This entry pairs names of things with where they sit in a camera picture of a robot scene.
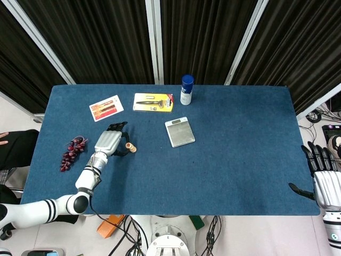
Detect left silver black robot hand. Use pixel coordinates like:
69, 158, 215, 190
93, 121, 132, 157

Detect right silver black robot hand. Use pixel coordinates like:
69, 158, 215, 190
288, 141, 341, 211

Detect red white ad card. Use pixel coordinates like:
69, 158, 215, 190
88, 94, 125, 123

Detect dark red grape bunch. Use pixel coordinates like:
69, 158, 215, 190
59, 135, 89, 173

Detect yellow razor blister pack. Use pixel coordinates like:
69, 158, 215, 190
132, 92, 175, 114

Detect black device with purple light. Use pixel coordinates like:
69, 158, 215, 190
321, 123, 341, 142

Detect silver digital kitchen scale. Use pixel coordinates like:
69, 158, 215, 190
164, 116, 196, 148

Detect orange box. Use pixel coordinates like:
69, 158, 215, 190
96, 214, 126, 238

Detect dark monitor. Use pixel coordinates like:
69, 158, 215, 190
329, 96, 341, 113

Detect bystander black clothing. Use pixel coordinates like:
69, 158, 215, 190
0, 129, 39, 171

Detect white bottle with blue cap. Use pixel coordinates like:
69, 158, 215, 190
180, 74, 195, 106

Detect black pleated curtain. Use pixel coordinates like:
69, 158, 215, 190
17, 0, 156, 85
159, 0, 258, 85
0, 0, 69, 114
233, 0, 341, 115

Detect blue table cloth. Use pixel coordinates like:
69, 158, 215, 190
19, 84, 321, 217

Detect white robot torso base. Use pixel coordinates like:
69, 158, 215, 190
129, 214, 206, 256

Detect green block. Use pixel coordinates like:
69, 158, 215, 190
189, 215, 205, 230

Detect grey blue device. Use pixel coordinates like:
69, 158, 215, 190
20, 247, 65, 256

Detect white partition frame post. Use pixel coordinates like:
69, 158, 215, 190
144, 0, 165, 85
0, 91, 45, 121
224, 0, 270, 86
0, 0, 77, 85
296, 82, 341, 120

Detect tangled floor cables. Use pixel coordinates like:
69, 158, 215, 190
304, 102, 341, 125

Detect black cable bundle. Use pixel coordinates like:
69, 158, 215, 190
204, 215, 228, 256
114, 215, 150, 256

